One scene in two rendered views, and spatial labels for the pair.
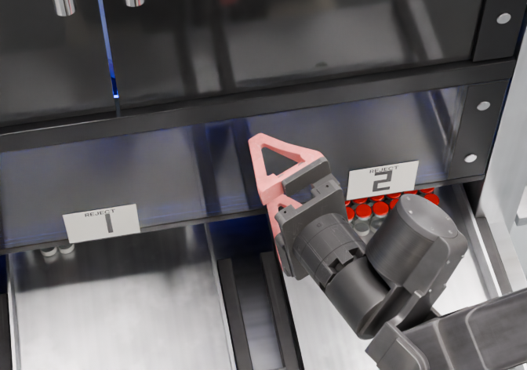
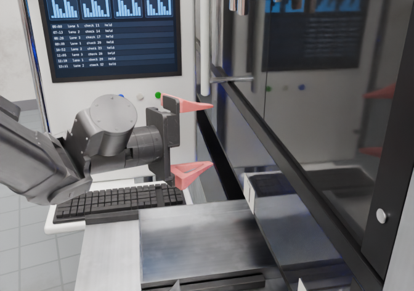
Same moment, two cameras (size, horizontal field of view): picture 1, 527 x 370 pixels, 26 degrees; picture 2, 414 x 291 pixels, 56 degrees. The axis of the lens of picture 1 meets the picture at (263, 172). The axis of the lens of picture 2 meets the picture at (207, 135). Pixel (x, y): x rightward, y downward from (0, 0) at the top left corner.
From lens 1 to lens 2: 1.07 m
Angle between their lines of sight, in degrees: 71
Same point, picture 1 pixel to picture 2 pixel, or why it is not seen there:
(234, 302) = (233, 282)
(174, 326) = (222, 262)
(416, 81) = (331, 229)
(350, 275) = not seen: hidden behind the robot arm
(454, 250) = (81, 118)
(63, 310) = (228, 224)
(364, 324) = not seen: hidden behind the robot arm
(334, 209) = (159, 130)
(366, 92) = (312, 208)
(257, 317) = not seen: outside the picture
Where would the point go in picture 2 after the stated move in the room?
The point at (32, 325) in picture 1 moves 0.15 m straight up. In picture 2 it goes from (220, 216) to (221, 168)
